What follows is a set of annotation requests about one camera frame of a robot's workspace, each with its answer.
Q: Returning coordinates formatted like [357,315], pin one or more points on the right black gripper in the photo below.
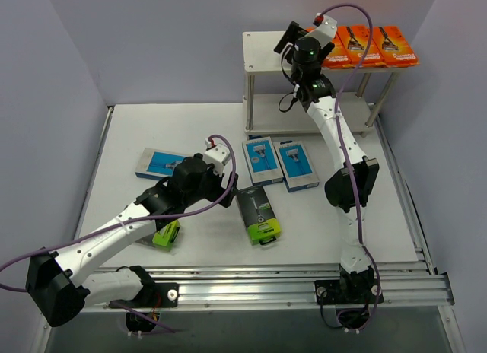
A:
[286,38]

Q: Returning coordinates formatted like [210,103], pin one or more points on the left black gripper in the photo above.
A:
[227,193]

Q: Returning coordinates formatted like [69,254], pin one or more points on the orange razor box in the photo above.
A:
[394,48]
[336,56]
[355,40]

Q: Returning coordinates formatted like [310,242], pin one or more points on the orange razor box front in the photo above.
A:
[355,40]

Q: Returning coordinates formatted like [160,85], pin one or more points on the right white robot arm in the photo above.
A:
[355,173]

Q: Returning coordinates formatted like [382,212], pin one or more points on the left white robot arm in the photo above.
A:
[63,281]

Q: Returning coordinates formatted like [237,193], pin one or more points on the white two-tier shelf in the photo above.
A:
[289,114]

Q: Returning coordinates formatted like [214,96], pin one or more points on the blue razor box middle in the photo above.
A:
[262,161]

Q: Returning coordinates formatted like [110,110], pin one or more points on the blue razor box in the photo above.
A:
[156,164]
[262,161]
[296,166]

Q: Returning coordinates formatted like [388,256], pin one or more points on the black green razor box centre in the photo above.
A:
[258,216]

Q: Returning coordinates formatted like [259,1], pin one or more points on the black green razor box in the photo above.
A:
[163,239]
[258,216]

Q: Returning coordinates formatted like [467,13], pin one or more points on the blue razor box right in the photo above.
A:
[296,166]

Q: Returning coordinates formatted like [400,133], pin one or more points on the blue razor box left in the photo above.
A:
[156,164]

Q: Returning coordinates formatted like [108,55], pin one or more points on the black green razor box left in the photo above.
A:
[163,239]

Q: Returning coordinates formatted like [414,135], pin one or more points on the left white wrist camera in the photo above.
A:
[216,154]

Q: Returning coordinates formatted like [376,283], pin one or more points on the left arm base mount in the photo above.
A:
[143,312]

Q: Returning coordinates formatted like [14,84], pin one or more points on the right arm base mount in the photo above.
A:
[340,309]

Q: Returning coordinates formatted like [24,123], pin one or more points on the aluminium rail frame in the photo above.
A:
[410,284]

